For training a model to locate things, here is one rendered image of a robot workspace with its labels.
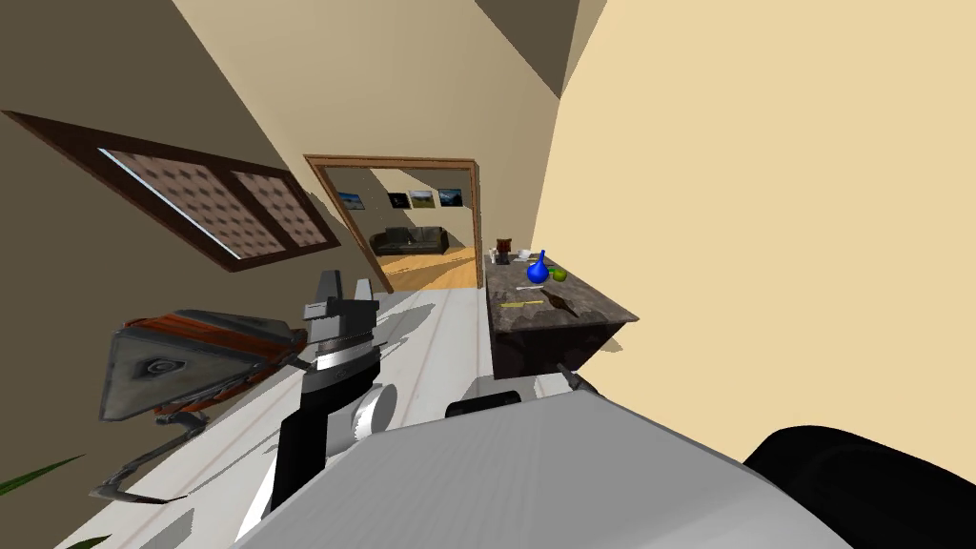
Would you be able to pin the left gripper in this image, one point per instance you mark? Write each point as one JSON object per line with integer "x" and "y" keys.
{"x": 343, "y": 324}

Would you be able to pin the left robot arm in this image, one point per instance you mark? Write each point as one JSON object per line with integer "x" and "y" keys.
{"x": 316, "y": 412}

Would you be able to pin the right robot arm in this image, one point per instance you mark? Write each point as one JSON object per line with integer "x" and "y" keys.
{"x": 877, "y": 488}

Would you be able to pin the black sofa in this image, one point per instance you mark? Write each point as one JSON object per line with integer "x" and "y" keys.
{"x": 408, "y": 241}

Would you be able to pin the blue landscape picture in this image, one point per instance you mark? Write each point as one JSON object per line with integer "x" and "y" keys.
{"x": 451, "y": 197}
{"x": 351, "y": 200}

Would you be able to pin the dark picture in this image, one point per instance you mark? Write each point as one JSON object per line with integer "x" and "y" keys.
{"x": 399, "y": 200}

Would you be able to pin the green landscape picture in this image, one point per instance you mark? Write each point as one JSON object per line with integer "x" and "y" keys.
{"x": 422, "y": 199}

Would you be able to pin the dark red mug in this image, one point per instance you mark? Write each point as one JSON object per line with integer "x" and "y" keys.
{"x": 504, "y": 250}

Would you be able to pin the brown framed window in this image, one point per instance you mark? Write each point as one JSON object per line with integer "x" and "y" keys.
{"x": 206, "y": 202}

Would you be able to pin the yellow pencil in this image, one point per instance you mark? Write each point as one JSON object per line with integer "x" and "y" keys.
{"x": 521, "y": 304}

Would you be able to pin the orange and grey armchair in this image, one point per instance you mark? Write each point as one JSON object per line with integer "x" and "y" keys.
{"x": 175, "y": 366}

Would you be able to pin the blue vase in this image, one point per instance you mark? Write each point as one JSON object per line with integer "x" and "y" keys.
{"x": 537, "y": 271}

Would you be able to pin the dark stone table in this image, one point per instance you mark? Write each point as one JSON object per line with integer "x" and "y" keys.
{"x": 534, "y": 335}

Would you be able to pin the dark brown spatula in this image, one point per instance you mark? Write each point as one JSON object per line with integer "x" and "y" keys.
{"x": 560, "y": 303}

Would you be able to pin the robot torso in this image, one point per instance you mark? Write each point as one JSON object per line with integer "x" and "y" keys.
{"x": 534, "y": 480}

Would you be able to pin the green plant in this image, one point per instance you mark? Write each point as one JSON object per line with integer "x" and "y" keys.
{"x": 34, "y": 474}

